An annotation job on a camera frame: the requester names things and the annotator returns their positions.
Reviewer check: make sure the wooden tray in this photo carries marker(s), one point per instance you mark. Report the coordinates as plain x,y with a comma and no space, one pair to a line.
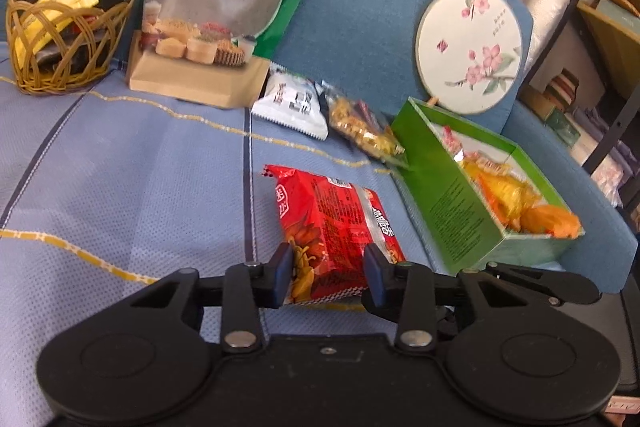
610,37

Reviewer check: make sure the green cardboard box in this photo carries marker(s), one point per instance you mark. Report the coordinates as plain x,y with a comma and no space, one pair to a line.
440,202

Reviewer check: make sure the yellow snack packet red seal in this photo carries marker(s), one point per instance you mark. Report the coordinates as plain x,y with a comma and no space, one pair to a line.
505,192

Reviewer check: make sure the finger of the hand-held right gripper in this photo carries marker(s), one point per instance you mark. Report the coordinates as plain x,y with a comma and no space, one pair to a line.
560,289

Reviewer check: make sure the red checkered snack packet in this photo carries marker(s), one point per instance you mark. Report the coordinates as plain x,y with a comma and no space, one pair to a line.
330,217

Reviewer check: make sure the black metal shelf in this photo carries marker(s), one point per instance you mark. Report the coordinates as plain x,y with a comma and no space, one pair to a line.
612,127

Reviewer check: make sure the blue sofa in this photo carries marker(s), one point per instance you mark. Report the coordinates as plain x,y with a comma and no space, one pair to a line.
365,7

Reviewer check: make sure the clear plastic bag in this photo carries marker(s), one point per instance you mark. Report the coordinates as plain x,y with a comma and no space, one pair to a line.
609,179

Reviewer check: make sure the round floral hand fan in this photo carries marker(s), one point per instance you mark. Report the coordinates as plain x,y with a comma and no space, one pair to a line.
450,72

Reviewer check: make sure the clear packet of nuts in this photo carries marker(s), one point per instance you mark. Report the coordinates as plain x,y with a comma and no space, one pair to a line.
360,127

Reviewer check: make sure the white snack packet black print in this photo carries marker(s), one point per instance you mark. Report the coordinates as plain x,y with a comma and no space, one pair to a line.
292,104

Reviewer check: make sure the white paper roll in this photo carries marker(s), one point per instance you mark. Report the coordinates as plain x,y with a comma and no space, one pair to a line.
547,2

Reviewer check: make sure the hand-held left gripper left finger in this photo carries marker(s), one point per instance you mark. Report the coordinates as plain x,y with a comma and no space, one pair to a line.
282,277

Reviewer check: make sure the striped brown box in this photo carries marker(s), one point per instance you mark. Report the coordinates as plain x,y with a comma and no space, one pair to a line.
562,89

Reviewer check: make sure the small dark green box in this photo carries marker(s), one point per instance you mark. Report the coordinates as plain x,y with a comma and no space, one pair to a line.
562,129

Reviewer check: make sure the wicker basket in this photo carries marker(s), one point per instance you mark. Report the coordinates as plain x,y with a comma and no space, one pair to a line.
60,82

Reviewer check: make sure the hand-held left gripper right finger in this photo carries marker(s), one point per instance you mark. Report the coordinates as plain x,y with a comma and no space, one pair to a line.
375,277

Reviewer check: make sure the pink white snack packet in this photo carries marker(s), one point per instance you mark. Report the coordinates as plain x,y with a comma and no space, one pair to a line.
452,142

